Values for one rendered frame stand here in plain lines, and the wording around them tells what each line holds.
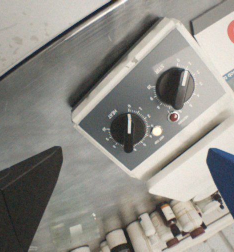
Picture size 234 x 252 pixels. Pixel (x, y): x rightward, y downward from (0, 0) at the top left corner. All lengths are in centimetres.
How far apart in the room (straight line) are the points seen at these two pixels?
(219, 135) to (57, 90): 15
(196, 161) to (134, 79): 10
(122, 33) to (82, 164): 18
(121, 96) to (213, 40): 12
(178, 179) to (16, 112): 18
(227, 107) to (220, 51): 6
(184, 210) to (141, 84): 45
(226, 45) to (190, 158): 12
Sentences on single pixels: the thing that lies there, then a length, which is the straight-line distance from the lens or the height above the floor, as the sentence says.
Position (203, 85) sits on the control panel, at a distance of 17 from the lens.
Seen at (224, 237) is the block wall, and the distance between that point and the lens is 74.
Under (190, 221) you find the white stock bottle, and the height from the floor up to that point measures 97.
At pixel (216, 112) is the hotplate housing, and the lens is 19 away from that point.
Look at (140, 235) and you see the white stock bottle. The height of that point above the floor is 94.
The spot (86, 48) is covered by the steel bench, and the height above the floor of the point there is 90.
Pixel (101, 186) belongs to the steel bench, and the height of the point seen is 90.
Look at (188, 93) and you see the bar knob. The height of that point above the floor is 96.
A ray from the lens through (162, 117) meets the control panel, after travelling 17.
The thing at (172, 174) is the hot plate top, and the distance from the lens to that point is 19.
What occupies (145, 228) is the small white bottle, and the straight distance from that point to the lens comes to 56.
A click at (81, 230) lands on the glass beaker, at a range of 35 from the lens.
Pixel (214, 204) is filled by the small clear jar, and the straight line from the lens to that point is 59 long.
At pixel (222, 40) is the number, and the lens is 23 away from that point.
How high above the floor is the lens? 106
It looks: 43 degrees down
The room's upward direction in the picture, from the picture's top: 152 degrees clockwise
